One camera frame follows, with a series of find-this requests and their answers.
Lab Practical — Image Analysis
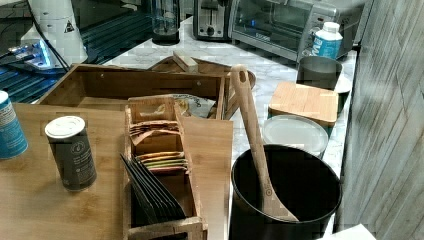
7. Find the glass french press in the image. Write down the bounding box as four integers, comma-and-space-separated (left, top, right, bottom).
151, 0, 180, 46

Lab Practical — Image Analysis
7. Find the black utensil holder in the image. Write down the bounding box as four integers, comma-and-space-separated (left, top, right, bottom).
229, 144, 342, 240

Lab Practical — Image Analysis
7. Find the teal canister bamboo lid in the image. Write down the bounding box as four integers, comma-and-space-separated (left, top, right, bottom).
268, 82, 339, 127

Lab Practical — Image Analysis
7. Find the wooden spatula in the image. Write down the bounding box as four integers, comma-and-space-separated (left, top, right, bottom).
230, 64, 298, 222

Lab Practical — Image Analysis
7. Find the dark spice shaker white lid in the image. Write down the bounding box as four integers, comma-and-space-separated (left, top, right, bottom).
44, 116, 97, 191

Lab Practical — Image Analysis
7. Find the wooden butter block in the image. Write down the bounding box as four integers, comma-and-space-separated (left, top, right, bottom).
173, 50, 198, 73

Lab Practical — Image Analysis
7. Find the silver toaster oven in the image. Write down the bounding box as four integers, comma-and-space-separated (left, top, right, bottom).
229, 0, 373, 61

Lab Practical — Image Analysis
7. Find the wooden drawer with handle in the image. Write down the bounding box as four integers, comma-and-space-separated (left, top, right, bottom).
39, 64, 238, 120

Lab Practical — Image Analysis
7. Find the wooden tea bag organizer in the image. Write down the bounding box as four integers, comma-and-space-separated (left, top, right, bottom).
121, 95, 208, 240

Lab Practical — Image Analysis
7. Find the dark grey tumbler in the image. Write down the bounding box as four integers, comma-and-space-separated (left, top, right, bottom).
296, 56, 342, 90

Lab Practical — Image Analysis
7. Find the black two-slot toaster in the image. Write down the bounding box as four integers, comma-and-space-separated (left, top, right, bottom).
193, 0, 231, 42

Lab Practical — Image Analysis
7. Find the blue cylindrical container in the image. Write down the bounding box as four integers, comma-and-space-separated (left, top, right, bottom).
0, 90, 28, 159

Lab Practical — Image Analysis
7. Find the snack bag in drawer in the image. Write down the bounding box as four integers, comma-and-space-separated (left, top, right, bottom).
172, 94, 215, 118

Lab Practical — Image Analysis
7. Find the blue white-capped bottle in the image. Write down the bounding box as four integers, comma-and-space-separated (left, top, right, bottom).
311, 22, 343, 59

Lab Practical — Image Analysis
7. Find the wooden cutting board tray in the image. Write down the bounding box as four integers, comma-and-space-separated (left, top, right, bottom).
147, 55, 257, 90

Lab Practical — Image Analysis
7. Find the green canister white lid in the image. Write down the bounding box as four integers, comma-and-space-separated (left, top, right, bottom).
262, 115, 329, 158

